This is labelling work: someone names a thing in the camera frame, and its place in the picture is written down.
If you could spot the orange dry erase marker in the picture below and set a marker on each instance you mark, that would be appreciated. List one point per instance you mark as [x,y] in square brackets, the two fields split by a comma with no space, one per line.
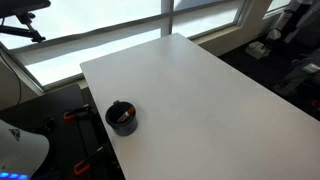
[126,115]

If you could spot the dark blue mug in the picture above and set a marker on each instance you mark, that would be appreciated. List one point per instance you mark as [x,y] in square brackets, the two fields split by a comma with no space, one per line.
[125,129]

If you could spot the small white floor device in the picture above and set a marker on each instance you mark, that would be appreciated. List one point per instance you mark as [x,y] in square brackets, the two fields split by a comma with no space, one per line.
[257,50]

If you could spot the pale blue background equipment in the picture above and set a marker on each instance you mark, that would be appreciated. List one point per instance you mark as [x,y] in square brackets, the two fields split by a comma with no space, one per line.
[300,71]

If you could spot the white background machine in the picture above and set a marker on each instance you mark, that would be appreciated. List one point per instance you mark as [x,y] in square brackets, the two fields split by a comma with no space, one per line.
[295,20]

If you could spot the grey window frame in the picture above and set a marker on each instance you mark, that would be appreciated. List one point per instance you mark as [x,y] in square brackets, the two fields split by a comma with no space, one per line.
[166,23]

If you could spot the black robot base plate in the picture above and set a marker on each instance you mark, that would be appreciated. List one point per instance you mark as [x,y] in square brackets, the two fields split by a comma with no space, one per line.
[65,140]

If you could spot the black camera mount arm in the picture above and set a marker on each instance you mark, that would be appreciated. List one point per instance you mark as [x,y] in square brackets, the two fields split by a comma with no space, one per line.
[20,6]

